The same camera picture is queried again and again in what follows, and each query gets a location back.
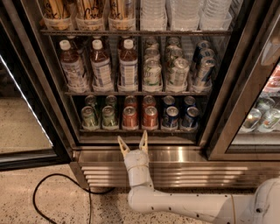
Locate green soda can back right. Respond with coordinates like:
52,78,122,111
105,95,117,109

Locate green soda can front left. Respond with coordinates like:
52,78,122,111
81,106,98,129

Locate open glass fridge door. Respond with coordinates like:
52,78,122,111
0,20,70,172

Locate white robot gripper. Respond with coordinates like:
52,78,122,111
117,130,154,188

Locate brown tea bottle middle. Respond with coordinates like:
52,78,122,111
90,39,113,90

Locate brown tea bottle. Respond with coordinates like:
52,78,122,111
119,38,138,88
59,40,89,93
90,39,113,90

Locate black power cable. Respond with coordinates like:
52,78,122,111
31,173,116,224

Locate red coke can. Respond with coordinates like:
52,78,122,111
124,95,137,109
122,106,137,128
143,106,158,129
142,95,156,109

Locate brown tea bottle left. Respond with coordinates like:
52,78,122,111
59,40,89,93

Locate brown tea bottle right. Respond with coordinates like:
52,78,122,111
119,38,138,88

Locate white green can front left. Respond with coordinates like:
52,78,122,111
143,59,162,91

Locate blue silver tall can front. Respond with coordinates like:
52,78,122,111
193,57,216,87

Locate blue pepsi can front right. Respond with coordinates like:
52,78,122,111
182,107,200,128

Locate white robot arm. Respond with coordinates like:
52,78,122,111
117,133,280,224

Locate blue pepsi can back right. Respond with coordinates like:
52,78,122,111
184,95,196,109

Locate green soda can back left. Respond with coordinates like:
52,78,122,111
85,95,98,109

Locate white green can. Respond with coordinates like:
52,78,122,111
143,59,162,91
167,58,190,87

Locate blue pepsi can front left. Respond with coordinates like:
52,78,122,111
163,106,179,128

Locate white green can front right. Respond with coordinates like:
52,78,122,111
167,58,190,87

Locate green soda can front right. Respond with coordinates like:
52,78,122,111
102,106,117,127

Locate stainless steel fridge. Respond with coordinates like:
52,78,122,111
0,0,280,189

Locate green soda can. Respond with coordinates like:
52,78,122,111
102,106,117,127
85,95,98,109
81,106,98,129
105,95,117,109

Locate blue pepsi can back left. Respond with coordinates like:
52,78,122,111
163,95,175,109

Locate blue pepsi can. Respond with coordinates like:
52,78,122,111
163,95,175,109
182,107,200,128
163,106,179,128
184,95,196,109

